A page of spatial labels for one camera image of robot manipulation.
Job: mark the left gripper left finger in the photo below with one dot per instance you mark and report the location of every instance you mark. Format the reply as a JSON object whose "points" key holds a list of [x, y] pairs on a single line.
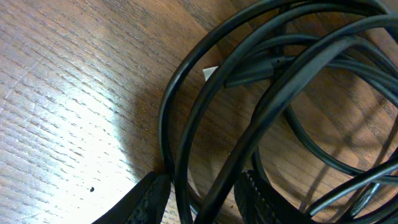
{"points": [[144, 203]]}

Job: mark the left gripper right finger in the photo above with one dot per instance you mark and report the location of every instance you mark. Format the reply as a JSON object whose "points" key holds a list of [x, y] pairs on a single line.
{"points": [[258, 202]]}

